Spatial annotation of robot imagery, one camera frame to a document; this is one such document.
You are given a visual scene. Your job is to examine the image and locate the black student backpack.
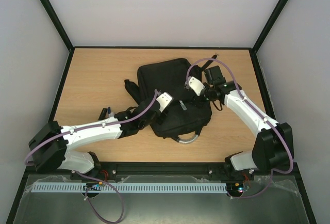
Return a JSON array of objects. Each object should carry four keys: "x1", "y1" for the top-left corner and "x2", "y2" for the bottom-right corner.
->
[{"x1": 124, "y1": 58, "x2": 212, "y2": 144}]

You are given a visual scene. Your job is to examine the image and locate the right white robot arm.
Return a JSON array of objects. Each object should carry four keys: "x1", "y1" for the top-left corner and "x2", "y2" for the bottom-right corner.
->
[{"x1": 186, "y1": 66, "x2": 293, "y2": 179}]

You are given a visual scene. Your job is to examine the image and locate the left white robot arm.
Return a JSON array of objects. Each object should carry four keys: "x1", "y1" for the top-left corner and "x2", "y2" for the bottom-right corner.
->
[{"x1": 25, "y1": 95, "x2": 172, "y2": 173}]

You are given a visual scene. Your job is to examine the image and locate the green highlighter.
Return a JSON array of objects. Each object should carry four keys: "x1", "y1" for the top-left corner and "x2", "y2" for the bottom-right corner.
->
[{"x1": 98, "y1": 108, "x2": 108, "y2": 121}]

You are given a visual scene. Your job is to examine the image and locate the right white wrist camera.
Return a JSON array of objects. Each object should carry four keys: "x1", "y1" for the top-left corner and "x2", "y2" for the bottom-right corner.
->
[{"x1": 185, "y1": 76, "x2": 205, "y2": 96}]

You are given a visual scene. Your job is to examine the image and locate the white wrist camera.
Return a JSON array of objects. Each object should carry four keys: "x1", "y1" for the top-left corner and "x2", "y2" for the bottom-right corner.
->
[
  {"x1": 156, "y1": 92, "x2": 173, "y2": 113},
  {"x1": 185, "y1": 76, "x2": 205, "y2": 96}
]

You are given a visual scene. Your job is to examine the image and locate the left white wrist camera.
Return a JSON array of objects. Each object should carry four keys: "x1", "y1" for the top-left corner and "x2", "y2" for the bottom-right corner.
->
[{"x1": 156, "y1": 92, "x2": 173, "y2": 113}]

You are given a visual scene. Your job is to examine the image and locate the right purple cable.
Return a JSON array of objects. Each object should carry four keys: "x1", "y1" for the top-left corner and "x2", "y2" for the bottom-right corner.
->
[{"x1": 184, "y1": 58, "x2": 294, "y2": 200}]

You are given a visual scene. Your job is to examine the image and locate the purple cable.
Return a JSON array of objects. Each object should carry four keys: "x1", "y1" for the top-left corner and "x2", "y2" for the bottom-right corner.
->
[
  {"x1": 24, "y1": 89, "x2": 160, "y2": 222},
  {"x1": 184, "y1": 58, "x2": 294, "y2": 200}
]

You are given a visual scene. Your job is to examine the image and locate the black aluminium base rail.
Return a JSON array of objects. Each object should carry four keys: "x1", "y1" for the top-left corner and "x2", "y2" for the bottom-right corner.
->
[{"x1": 25, "y1": 161, "x2": 300, "y2": 181}]

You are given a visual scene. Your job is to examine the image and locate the light blue slotted cable duct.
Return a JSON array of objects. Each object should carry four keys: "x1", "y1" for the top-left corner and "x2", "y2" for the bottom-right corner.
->
[{"x1": 31, "y1": 182, "x2": 227, "y2": 194}]

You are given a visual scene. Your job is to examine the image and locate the black enclosure frame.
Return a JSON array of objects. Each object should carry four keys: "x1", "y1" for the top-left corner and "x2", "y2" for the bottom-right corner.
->
[{"x1": 6, "y1": 0, "x2": 316, "y2": 223}]

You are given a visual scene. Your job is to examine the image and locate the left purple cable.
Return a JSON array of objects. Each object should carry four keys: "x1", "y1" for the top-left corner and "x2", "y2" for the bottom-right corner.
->
[{"x1": 24, "y1": 89, "x2": 160, "y2": 222}]

